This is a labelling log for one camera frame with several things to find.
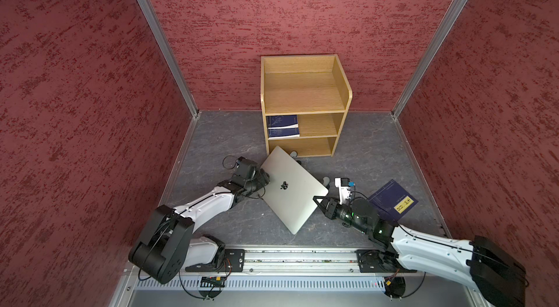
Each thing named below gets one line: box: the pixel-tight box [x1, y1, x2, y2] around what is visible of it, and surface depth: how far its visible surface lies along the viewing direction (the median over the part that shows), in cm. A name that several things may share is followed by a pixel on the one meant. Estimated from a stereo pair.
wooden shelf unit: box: [260, 53, 354, 158], surface depth 91 cm
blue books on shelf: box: [266, 114, 300, 140], surface depth 91 cm
